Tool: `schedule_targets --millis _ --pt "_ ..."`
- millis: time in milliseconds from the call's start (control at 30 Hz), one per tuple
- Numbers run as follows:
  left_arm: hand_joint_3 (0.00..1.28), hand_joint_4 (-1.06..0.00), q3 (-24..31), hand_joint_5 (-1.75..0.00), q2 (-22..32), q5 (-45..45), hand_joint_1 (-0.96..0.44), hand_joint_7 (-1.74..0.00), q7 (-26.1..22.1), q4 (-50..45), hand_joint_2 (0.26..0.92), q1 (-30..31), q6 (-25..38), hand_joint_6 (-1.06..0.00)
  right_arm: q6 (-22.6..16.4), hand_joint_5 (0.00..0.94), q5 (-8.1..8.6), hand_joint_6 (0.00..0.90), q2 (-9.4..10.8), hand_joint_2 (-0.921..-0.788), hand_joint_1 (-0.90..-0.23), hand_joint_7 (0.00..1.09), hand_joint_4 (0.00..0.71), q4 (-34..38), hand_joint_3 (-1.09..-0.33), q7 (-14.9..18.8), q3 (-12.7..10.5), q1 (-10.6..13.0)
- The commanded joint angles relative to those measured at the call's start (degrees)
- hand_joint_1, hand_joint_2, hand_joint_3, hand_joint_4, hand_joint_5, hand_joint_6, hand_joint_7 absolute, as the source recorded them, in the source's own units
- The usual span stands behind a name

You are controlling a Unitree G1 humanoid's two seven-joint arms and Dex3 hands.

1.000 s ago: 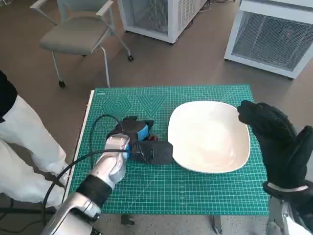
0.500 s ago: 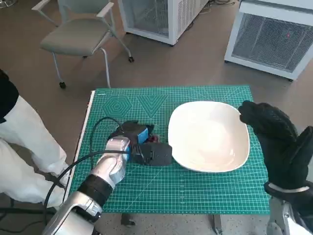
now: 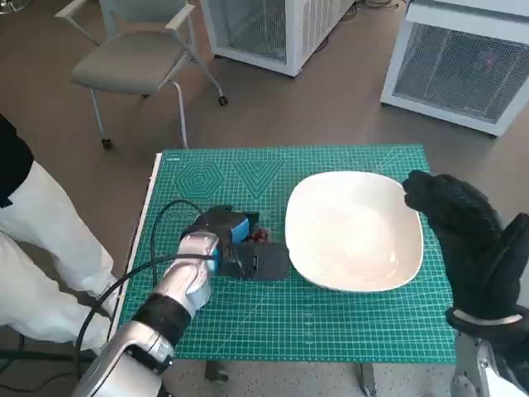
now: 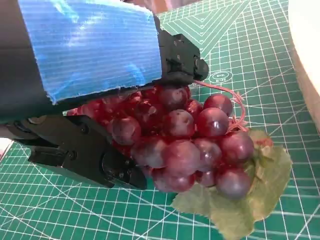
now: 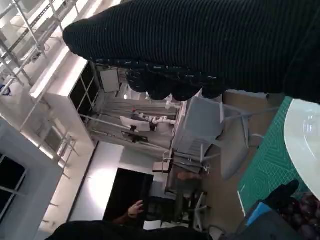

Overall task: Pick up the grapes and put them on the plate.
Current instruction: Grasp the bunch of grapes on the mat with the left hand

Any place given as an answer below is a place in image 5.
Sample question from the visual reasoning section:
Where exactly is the red toy grape bunch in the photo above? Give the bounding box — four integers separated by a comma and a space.
279, 192, 320, 239

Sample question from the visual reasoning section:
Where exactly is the large black screen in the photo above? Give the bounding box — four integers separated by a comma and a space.
102, 167, 155, 222

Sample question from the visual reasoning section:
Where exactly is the green cutting mat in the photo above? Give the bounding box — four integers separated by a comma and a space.
236, 96, 310, 218

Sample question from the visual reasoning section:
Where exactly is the bare black left hand blue tape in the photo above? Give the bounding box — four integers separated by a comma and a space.
234, 179, 305, 240

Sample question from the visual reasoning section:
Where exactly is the white plate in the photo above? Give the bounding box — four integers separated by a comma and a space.
283, 98, 320, 201

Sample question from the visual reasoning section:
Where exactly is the computer monitor on desk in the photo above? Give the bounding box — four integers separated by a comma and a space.
119, 115, 151, 133

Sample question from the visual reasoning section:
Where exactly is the metal shelf frame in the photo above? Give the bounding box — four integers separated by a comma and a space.
0, 0, 82, 83

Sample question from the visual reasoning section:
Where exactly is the grey chair with armrests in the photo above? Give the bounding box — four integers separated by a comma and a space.
171, 95, 281, 182

